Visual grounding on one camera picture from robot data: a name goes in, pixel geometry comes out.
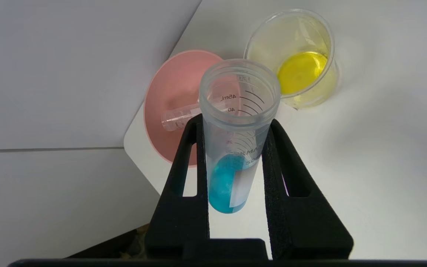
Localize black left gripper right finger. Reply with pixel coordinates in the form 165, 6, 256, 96
262, 119, 354, 260

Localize test tube with blue pigment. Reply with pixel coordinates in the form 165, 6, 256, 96
199, 59, 281, 214

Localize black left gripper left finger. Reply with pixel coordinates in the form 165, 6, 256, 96
145, 113, 210, 260

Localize pink plastic bowl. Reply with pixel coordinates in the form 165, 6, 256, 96
143, 50, 224, 168

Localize clear glass beaker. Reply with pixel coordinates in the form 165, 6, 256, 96
243, 9, 339, 109

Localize test tube with yellow pigment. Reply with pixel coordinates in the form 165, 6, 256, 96
161, 102, 203, 132

